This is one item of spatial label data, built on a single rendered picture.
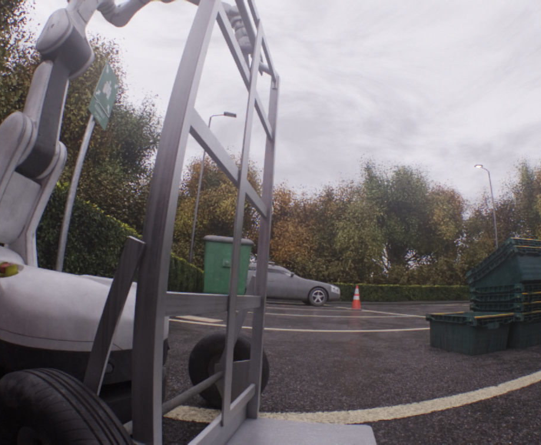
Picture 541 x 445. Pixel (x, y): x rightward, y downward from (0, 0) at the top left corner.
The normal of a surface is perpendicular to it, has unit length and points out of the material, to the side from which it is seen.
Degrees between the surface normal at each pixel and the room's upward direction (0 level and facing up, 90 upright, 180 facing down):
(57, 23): 87
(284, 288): 89
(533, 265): 70
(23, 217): 108
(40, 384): 30
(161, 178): 90
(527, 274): 77
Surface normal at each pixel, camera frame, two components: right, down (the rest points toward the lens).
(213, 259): 0.15, -0.15
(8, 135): -0.07, -0.23
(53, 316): 0.72, -0.35
